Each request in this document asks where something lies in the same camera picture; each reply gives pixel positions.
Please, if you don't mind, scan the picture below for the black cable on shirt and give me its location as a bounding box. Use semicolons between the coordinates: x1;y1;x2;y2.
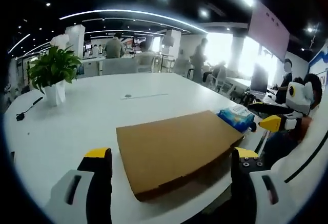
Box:
284;129;328;184

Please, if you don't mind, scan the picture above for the white desk cable cover plate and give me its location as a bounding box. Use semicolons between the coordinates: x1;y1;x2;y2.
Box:
119;92;169;101

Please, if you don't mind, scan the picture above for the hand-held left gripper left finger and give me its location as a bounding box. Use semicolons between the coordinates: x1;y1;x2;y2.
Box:
43;147;113;224

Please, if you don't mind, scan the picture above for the pink wall banner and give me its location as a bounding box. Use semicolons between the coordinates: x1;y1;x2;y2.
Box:
247;1;292;60

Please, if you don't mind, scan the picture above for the grey desk divider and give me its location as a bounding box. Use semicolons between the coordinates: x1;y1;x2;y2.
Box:
101;58;138;75

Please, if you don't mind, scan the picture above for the person's white shirt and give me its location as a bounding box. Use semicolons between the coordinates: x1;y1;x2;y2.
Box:
266;121;328;209

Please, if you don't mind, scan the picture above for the black table cable with plug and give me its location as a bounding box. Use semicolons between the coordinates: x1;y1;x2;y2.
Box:
15;96;44;121

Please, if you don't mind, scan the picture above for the dark monitor screen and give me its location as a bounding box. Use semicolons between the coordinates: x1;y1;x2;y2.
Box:
250;64;269;98

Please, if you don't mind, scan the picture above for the brown cardboard shoe box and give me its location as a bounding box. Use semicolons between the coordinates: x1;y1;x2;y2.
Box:
116;110;245;202

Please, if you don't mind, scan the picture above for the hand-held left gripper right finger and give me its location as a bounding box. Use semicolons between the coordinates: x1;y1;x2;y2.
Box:
230;146;298;224

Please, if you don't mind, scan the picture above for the blue soft wet wipes pack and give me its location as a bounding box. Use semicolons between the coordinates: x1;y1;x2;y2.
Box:
216;105;256;132

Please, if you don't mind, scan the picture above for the green plant in white pot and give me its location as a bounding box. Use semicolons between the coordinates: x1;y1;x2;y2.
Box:
27;46;83;107

